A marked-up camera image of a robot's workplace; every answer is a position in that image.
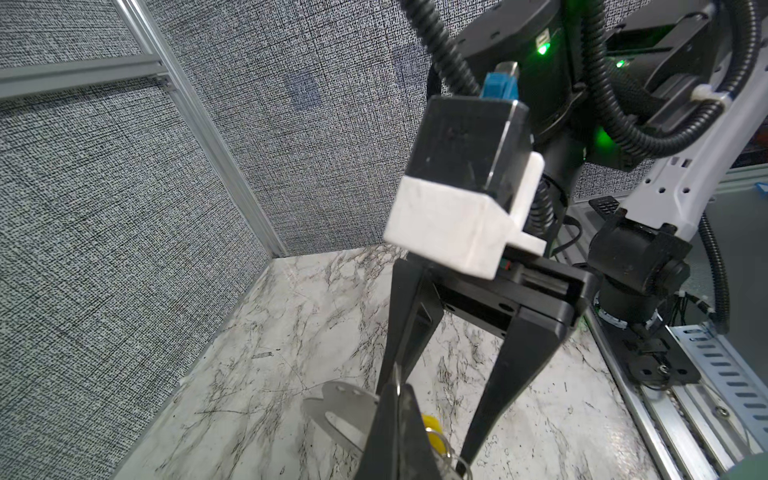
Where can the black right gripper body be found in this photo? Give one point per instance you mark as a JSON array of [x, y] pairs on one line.
[[547, 288]]

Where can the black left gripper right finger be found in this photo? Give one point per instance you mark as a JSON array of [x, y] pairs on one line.
[[416, 455]]

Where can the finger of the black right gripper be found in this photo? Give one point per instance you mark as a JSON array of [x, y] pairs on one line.
[[530, 342], [415, 311]]

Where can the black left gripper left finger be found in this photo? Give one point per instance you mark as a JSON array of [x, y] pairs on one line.
[[380, 456]]

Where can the yellow capped key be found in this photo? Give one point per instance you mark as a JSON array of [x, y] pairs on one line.
[[435, 435]]

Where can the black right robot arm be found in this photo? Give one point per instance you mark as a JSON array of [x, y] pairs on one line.
[[563, 163]]

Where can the teal green sponge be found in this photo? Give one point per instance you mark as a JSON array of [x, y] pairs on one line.
[[754, 467]]

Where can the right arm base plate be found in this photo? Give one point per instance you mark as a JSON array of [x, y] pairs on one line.
[[656, 360]]

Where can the aluminium right corner post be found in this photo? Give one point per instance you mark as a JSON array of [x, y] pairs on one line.
[[143, 27]]

